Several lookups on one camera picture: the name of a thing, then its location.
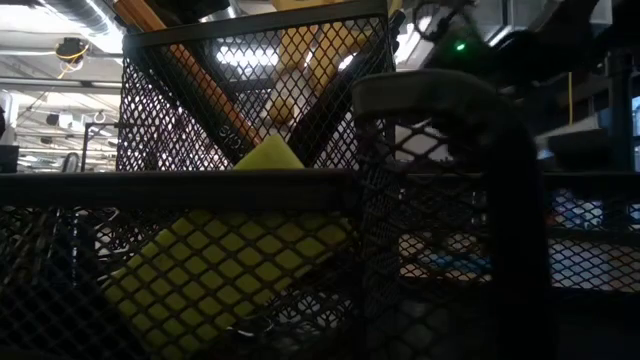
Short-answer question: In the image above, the black upright post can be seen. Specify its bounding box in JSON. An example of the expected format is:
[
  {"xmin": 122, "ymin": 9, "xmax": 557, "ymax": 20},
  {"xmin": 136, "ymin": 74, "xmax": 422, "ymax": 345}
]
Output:
[{"xmin": 607, "ymin": 47, "xmax": 635, "ymax": 174}]

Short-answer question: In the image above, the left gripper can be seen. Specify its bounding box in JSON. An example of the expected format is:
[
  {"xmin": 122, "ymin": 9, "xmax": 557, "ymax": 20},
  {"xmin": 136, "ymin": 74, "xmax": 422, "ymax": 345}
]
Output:
[{"xmin": 147, "ymin": 0, "xmax": 234, "ymax": 24}]

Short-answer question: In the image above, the black mesh desk organizer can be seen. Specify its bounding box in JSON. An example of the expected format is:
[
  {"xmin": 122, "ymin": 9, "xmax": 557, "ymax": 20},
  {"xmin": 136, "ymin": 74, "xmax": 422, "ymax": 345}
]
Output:
[{"xmin": 0, "ymin": 0, "xmax": 640, "ymax": 360}]

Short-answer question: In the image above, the dark background box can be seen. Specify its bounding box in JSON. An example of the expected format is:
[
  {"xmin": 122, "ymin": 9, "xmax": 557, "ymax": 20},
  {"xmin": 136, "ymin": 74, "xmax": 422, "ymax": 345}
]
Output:
[{"xmin": 0, "ymin": 144, "xmax": 20, "ymax": 174}]

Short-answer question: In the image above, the orange pencil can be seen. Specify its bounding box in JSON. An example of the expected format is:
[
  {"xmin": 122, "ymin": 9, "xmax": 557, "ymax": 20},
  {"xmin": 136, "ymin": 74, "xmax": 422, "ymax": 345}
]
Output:
[{"xmin": 110, "ymin": 0, "xmax": 264, "ymax": 149}]

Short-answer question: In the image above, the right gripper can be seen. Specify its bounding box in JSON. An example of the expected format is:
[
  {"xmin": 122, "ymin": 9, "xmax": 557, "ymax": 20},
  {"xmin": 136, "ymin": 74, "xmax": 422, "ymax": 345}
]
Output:
[{"xmin": 547, "ymin": 132, "xmax": 617, "ymax": 172}]

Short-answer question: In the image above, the yellow sticky note pad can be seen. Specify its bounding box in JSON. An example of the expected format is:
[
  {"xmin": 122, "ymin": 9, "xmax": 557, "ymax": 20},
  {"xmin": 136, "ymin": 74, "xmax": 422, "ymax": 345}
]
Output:
[{"xmin": 99, "ymin": 133, "xmax": 354, "ymax": 360}]

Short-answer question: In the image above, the round silver duct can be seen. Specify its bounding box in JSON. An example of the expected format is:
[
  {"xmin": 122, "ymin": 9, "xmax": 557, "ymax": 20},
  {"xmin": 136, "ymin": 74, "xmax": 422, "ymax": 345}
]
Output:
[{"xmin": 37, "ymin": 0, "xmax": 126, "ymax": 39}]

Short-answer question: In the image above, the ceiling device with yellow cable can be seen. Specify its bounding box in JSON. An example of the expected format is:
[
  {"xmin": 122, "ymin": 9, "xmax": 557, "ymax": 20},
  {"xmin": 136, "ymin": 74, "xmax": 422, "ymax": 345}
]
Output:
[{"xmin": 53, "ymin": 35, "xmax": 91, "ymax": 64}]

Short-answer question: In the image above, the black binder clip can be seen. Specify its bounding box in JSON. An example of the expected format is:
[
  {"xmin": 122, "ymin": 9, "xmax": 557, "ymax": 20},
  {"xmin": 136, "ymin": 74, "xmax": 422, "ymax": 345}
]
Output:
[{"xmin": 49, "ymin": 207, "xmax": 126, "ymax": 261}]

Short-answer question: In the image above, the yellow hanging cable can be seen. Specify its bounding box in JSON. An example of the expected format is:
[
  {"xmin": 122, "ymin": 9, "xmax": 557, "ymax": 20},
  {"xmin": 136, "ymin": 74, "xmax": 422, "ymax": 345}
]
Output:
[{"xmin": 566, "ymin": 71, "xmax": 575, "ymax": 126}]

